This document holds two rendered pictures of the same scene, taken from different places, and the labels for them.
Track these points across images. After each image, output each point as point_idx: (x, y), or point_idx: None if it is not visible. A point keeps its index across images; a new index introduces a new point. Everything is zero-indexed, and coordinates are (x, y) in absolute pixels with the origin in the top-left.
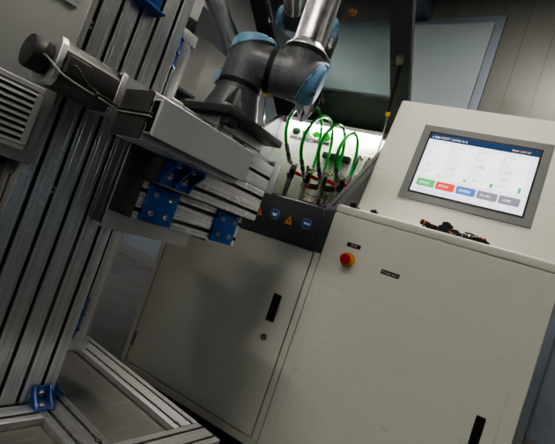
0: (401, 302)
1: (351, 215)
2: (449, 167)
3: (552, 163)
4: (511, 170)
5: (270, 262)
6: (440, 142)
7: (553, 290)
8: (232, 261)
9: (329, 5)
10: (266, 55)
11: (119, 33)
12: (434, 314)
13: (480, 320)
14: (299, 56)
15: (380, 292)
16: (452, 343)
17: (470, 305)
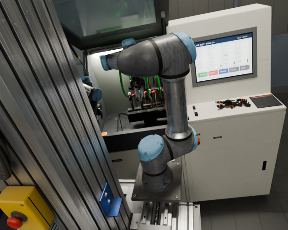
0: (225, 143)
1: (189, 123)
2: (211, 61)
3: (258, 37)
4: (240, 50)
5: None
6: (200, 48)
7: (283, 117)
8: None
9: (186, 110)
10: (168, 155)
11: (113, 227)
12: (240, 142)
13: (258, 136)
14: (184, 144)
15: (216, 144)
16: (249, 147)
17: (253, 133)
